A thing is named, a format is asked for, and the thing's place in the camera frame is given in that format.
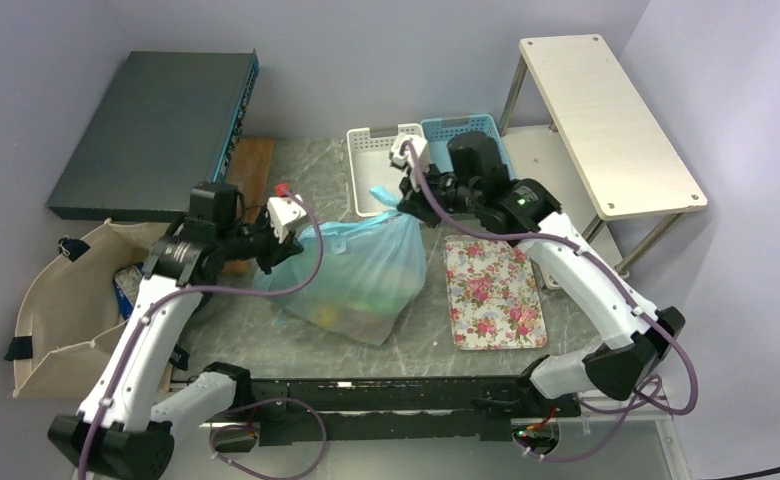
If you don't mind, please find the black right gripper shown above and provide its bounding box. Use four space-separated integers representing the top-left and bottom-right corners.
397 158 482 229

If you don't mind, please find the light blue printed grocery bag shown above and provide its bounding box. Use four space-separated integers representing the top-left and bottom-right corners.
251 186 427 345

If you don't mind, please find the beige canvas tote bag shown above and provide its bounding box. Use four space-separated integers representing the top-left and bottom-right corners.
7 221 167 401

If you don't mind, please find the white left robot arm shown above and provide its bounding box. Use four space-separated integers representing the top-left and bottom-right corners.
48 182 316 479

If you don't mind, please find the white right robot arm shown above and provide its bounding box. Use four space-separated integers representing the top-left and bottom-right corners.
389 132 686 415

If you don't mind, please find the white perforated plastic basket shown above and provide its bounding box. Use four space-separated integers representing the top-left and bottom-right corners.
346 123 423 218

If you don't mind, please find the wooden board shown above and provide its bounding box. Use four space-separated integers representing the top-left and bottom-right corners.
214 137 277 276

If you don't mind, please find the blue perforated plastic basket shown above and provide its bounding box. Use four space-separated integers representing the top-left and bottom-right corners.
420 113 517 180

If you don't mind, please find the floral pattern tray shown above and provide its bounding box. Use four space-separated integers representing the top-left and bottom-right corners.
444 235 548 351

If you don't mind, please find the white two-tier metal shelf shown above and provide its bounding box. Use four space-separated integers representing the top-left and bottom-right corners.
498 34 708 277

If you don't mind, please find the dark grey flat equipment box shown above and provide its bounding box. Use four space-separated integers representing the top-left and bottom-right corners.
46 51 259 223

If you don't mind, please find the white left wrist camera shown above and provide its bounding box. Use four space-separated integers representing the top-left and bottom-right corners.
266 183 308 244

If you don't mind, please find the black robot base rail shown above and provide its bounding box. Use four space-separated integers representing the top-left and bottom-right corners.
212 375 581 446

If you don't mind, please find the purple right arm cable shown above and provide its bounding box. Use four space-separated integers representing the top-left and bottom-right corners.
406 142 700 464

